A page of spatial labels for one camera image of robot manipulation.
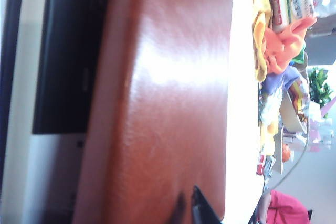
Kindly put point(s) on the orange cloth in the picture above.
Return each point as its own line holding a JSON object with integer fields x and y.
{"x": 283, "y": 45}

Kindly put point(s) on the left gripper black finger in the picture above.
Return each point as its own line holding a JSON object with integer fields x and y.
{"x": 204, "y": 208}

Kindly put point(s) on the red and white box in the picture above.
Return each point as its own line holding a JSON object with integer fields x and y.
{"x": 260, "y": 165}

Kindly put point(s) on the purple cloth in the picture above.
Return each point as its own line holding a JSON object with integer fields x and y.
{"x": 278, "y": 81}

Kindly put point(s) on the beige paper bowl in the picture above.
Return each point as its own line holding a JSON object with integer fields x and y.
{"x": 290, "y": 113}

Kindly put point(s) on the black hardcover book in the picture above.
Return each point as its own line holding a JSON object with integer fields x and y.
{"x": 65, "y": 51}

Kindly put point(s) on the clear plastic snack bag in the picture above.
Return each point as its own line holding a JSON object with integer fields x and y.
{"x": 299, "y": 1}

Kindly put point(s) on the red fabric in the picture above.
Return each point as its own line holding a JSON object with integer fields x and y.
{"x": 286, "y": 208}

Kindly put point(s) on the green plant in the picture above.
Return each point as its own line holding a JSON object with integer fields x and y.
{"x": 320, "y": 87}

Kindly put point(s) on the red leather-cover book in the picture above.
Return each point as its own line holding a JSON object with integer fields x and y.
{"x": 170, "y": 103}

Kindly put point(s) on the small orange ball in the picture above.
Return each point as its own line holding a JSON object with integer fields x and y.
{"x": 286, "y": 152}

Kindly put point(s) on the yellow cloth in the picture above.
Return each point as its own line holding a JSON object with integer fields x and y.
{"x": 261, "y": 37}

